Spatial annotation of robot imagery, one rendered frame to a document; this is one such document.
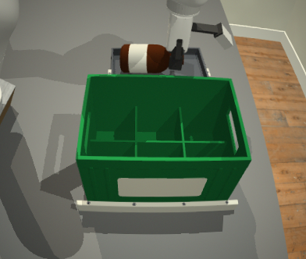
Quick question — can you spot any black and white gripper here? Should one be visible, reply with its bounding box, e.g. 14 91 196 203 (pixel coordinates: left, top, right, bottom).
166 6 200 70

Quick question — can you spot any green divided crate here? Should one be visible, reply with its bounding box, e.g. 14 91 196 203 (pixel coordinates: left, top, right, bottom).
76 74 251 202

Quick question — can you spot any brown glass bottle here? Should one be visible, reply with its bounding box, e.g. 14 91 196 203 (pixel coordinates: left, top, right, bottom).
119 44 171 73

